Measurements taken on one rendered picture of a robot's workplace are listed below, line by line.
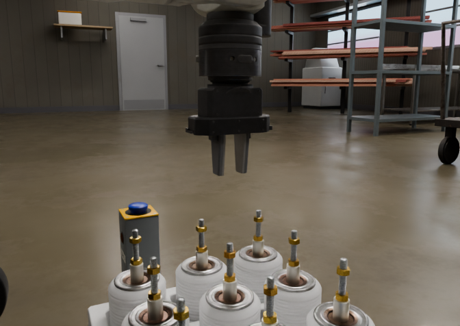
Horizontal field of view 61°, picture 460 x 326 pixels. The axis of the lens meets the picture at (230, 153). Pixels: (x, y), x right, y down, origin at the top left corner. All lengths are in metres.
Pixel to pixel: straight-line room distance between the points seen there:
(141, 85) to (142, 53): 0.71
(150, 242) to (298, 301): 0.34
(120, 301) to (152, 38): 9.00
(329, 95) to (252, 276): 9.20
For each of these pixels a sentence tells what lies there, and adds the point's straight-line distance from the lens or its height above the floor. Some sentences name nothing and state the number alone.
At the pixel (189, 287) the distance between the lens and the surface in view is 0.72.
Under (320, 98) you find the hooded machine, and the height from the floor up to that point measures 0.25.
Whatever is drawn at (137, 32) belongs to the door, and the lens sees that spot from 9.50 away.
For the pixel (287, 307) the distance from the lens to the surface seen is 0.67.
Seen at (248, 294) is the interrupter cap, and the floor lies 0.25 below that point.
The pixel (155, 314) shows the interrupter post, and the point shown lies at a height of 0.26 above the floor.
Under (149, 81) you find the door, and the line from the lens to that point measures 9.47.
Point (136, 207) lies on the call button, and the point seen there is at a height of 0.33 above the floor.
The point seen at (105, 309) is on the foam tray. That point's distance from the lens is 0.79.
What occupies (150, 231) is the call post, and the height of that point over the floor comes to 0.28.
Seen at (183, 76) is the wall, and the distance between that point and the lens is 9.73.
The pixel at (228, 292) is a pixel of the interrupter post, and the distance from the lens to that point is 0.63.
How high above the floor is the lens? 0.58
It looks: 10 degrees down
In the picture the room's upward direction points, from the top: straight up
